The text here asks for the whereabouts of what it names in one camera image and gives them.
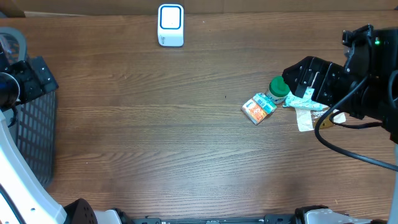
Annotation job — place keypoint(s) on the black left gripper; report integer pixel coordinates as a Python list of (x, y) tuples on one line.
[(26, 73)]

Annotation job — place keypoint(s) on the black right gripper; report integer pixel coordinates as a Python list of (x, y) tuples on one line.
[(331, 87)]

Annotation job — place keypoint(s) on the large teal wipes pack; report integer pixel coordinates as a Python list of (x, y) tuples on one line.
[(304, 103)]

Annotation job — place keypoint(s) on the green lid white jar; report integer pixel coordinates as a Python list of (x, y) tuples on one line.
[(278, 90)]

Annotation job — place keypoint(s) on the beige paper bag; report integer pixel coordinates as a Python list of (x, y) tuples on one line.
[(307, 119)]

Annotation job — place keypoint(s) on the small teal tissue pack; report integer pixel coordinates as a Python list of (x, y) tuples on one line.
[(264, 102)]

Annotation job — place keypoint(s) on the orange tissue pack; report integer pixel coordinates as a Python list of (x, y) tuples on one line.
[(254, 111)]

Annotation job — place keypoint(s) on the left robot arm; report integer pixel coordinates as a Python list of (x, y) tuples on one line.
[(25, 200)]

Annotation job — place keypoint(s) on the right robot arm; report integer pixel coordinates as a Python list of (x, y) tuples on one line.
[(370, 53)]

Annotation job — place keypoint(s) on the white barcode scanner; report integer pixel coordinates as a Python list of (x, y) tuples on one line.
[(170, 25)]

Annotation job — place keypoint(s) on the grey plastic mesh basket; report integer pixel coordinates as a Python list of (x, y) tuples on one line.
[(32, 125)]

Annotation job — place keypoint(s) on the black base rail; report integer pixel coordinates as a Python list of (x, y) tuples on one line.
[(267, 219)]

